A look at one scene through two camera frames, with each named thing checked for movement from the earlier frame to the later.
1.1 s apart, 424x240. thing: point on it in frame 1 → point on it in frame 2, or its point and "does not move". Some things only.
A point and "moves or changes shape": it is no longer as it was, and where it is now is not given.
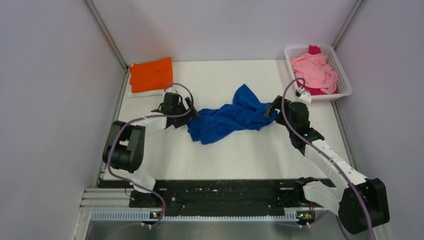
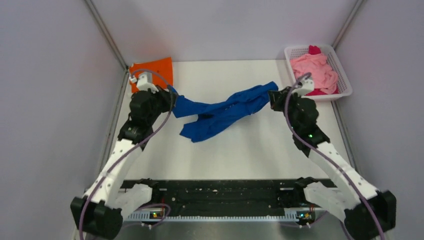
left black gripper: (193, 114) → (167, 97)
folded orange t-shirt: (151, 75) does not move
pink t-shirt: (316, 71) does not move
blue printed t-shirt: (246, 112) moves or changes shape
